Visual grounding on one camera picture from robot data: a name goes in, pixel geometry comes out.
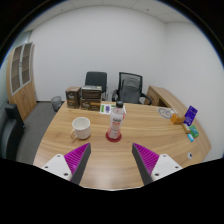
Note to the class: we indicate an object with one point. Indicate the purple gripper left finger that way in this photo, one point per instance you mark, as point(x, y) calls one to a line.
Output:
point(70, 166)

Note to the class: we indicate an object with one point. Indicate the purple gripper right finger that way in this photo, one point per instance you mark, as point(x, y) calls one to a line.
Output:
point(152, 166)

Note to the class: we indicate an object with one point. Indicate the plastic water bottle pink label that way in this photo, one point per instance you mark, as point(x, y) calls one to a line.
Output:
point(116, 120)

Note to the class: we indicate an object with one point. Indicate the small white round cap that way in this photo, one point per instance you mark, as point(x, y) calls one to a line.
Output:
point(189, 155)

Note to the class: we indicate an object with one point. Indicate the white ceramic mug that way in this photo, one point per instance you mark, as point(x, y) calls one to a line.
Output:
point(80, 128)

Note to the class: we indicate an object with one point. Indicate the red round coaster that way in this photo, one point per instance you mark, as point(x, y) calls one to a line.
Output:
point(113, 139)

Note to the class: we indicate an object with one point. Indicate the blue small tube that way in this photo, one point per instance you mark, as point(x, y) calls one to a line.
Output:
point(190, 137)

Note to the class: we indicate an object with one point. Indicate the orange small box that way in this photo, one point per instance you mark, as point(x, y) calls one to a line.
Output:
point(177, 119)

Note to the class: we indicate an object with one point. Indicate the green packet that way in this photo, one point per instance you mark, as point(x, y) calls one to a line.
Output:
point(194, 131)

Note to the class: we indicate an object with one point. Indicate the round white plate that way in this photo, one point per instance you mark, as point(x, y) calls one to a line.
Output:
point(166, 113)

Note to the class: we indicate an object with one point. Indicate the grey mesh waste bin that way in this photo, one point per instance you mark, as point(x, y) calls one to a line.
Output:
point(56, 103)

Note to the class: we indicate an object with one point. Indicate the purple card stand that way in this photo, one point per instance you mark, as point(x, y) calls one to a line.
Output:
point(190, 115)

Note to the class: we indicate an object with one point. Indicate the white green leaflet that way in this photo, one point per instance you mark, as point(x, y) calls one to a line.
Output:
point(107, 108)

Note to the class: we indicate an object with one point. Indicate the wooden side desk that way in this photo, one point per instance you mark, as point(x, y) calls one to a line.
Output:
point(164, 98)

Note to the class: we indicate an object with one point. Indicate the black leather sofa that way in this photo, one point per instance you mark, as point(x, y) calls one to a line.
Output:
point(11, 131)

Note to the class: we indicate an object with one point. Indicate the small brown box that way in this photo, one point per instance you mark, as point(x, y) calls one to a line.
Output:
point(73, 94)

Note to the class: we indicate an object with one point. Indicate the large brown box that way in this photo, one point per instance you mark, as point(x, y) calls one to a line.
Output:
point(91, 97)

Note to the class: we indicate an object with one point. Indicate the grey mesh office chair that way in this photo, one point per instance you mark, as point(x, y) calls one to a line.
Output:
point(129, 89)

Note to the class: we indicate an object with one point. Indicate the black office chair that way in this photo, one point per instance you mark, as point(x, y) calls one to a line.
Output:
point(97, 78)

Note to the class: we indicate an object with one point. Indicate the wooden glass-door cabinet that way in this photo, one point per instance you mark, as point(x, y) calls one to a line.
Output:
point(19, 79)

